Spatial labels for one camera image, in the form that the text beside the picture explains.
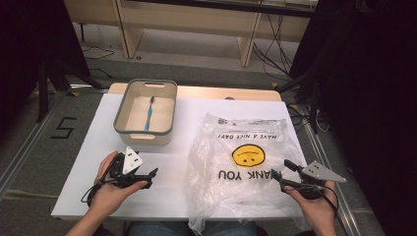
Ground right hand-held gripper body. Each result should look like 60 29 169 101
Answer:
288 160 347 201

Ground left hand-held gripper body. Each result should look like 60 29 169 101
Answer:
109 146 153 190

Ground blue toothbrush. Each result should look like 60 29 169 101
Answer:
144 95 156 133

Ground beige basket with grey rim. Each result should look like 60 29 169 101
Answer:
112 78 179 148

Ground clear plastic bag yellow face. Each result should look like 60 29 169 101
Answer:
186 112 313 236

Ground person's right hand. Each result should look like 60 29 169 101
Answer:
283 181 337 234

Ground person's left hand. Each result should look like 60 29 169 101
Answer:
88 150 149 219

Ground white table mat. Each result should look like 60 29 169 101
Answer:
50 92 310 221

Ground black tripod stand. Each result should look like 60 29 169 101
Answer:
275 69 323 135
34 59 103 124

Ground long wooden desk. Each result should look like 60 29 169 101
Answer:
63 0 320 69

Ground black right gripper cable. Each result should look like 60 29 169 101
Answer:
319 185 349 236

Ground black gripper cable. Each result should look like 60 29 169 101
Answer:
80 156 116 207
319 185 349 236

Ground metal floor rail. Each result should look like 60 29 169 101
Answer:
299 117 367 236

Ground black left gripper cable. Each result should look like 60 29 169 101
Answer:
80 156 116 207

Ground black floor cable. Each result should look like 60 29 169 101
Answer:
80 44 116 80

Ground black cables under desk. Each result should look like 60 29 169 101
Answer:
251 13 294 79

